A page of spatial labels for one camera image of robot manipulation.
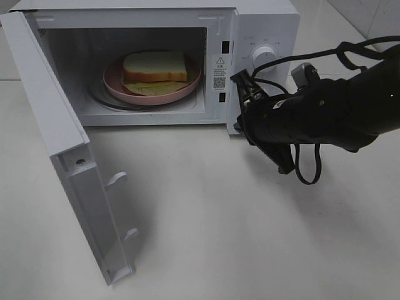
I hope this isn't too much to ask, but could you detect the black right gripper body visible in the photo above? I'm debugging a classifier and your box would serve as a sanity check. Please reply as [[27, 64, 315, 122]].
[[238, 94, 294, 174]]

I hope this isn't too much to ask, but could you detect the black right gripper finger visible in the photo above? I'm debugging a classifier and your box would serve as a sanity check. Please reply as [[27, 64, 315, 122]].
[[233, 114, 246, 133], [230, 69, 266, 100]]

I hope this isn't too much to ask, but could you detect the toast sandwich with cheese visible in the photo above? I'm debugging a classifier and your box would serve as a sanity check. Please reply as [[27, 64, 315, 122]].
[[121, 51, 191, 96]]

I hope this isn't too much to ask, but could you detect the pink round plate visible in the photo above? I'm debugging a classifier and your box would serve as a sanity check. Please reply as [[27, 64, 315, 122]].
[[102, 56, 202, 106]]

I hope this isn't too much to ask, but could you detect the white microwave door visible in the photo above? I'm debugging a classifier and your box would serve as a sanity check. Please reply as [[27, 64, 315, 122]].
[[1, 12, 137, 285]]

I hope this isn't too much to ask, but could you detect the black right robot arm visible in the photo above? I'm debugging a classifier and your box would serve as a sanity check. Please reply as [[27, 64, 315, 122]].
[[232, 42, 399, 174]]

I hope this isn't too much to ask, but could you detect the white warning label sticker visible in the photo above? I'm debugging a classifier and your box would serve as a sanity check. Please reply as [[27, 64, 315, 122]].
[[211, 54, 228, 91]]

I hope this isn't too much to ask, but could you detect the white upper microwave knob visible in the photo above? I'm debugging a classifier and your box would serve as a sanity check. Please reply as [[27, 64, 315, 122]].
[[251, 44, 278, 69]]

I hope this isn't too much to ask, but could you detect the white microwave oven body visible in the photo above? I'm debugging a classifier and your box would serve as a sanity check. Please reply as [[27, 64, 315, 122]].
[[7, 1, 300, 134]]

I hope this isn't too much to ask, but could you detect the glass microwave turntable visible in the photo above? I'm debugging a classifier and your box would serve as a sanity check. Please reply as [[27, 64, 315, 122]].
[[86, 79, 196, 111]]

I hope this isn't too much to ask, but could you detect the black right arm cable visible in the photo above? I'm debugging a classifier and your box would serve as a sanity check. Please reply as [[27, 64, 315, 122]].
[[240, 34, 400, 185]]

